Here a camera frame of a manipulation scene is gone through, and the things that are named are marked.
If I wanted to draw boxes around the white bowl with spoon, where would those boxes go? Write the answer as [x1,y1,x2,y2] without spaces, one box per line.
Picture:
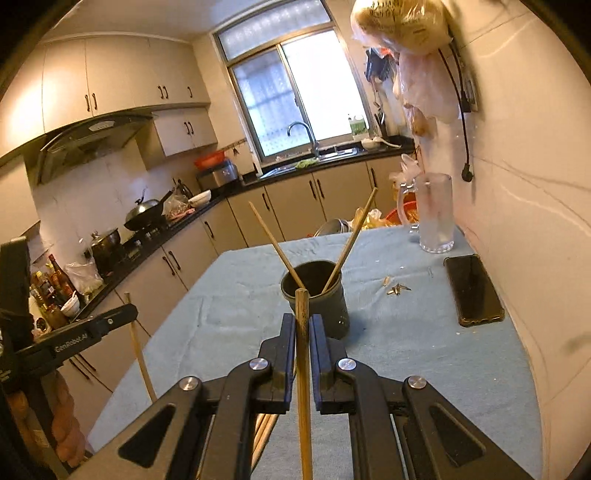
[361,136,402,151]

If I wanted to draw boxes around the black wall rack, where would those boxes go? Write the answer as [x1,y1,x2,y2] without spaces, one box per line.
[365,46,393,81]

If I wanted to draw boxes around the black power cable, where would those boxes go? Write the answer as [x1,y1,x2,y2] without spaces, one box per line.
[436,39,476,183]

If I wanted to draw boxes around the black smartphone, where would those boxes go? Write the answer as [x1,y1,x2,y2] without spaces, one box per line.
[443,254,505,328]

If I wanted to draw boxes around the beige upper cabinets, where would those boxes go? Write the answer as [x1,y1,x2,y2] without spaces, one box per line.
[0,37,219,160]

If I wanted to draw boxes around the kitchen window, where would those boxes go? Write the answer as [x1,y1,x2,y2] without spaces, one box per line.
[213,18,377,162]

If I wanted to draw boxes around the black range hood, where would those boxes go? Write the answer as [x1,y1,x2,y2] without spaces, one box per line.
[37,114,153,185]

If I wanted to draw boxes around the beige lower cabinets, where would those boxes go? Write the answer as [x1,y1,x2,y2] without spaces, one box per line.
[60,159,416,402]

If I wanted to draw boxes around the red plastic basket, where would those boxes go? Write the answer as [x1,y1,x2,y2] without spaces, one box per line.
[194,151,228,169]

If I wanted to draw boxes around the hanging bag of flatbread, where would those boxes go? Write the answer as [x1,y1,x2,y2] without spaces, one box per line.
[351,0,451,56]

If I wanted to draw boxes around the cluster of condiment bottles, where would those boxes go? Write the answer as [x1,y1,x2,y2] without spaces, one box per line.
[30,254,79,328]

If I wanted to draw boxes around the beige cabinets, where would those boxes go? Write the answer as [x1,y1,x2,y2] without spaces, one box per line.
[60,159,416,402]
[0,37,219,160]

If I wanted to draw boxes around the steel sink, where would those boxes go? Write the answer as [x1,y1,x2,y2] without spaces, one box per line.
[261,148,358,178]

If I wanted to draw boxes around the chrome sink faucet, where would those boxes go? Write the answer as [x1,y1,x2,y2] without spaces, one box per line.
[287,121,321,158]

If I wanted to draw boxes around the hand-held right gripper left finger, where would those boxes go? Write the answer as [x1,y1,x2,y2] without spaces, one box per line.
[69,313,296,480]

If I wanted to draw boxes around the hanging clear plastic bags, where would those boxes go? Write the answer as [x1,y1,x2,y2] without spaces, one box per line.
[392,51,462,137]

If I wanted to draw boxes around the dark round chopstick holder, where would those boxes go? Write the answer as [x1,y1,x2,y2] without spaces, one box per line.
[280,260,350,340]

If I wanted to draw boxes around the steel cooking pot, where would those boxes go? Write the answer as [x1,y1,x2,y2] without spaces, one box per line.
[88,228,123,273]

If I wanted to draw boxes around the scattered seed shells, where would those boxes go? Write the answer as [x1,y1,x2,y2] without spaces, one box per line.
[382,276,413,297]

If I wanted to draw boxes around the wall socket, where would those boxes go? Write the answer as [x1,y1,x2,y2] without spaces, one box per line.
[462,78,478,114]

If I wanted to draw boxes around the person's left hand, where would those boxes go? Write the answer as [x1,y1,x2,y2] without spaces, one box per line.
[50,368,89,468]

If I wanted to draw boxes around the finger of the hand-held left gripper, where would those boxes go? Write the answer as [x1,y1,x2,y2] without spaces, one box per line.
[18,305,139,371]

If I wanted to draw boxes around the black wok with lid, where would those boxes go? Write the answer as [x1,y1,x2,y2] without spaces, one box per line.
[122,187,176,232]

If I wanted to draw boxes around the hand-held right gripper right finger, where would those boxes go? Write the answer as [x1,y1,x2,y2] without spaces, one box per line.
[308,314,536,480]

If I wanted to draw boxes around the blue-grey table cloth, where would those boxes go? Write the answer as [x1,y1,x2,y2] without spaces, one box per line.
[88,226,543,480]

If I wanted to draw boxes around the white plastic bag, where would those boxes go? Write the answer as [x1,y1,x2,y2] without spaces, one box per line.
[65,261,105,296]

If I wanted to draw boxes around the clear plastic food bag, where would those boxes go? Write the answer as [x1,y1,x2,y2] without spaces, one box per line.
[163,193,197,220]

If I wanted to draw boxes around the silver rice cooker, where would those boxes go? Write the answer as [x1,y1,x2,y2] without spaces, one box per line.
[196,159,241,191]

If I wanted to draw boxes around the clear glass mug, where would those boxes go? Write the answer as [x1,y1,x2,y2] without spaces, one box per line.
[397,173,455,254]

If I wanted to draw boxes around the black kitchen countertop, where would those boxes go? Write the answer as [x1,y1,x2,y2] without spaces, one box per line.
[74,145,416,324]

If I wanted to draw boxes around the orange plastic bag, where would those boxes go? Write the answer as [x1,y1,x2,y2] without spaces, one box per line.
[353,208,384,229]

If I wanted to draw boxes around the light bamboo chopstick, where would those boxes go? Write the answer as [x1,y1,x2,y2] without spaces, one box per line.
[295,288,314,480]
[322,187,379,294]
[123,292,158,403]
[248,201,305,291]

